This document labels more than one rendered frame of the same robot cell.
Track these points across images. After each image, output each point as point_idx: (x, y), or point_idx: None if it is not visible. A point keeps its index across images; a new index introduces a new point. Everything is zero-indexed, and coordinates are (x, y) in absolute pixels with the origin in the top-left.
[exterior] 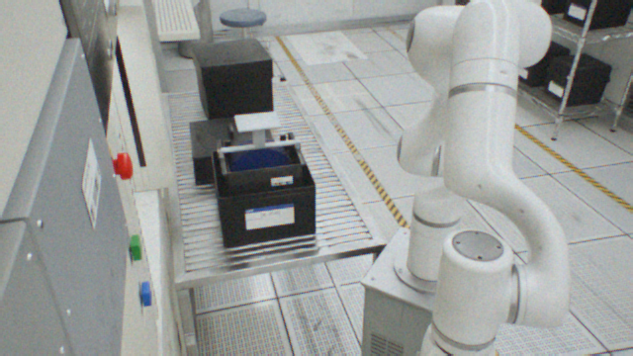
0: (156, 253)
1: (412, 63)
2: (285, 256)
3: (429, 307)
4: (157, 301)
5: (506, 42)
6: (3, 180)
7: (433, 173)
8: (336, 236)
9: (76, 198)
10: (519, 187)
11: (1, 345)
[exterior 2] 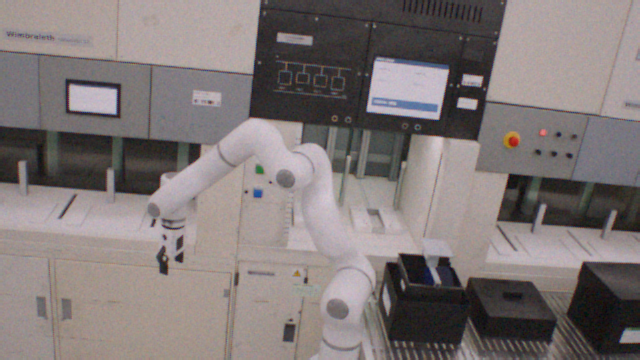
0: None
1: None
2: (363, 321)
3: None
4: (308, 249)
5: (233, 131)
6: (157, 61)
7: None
8: (383, 349)
9: (186, 88)
10: (184, 169)
11: (127, 68)
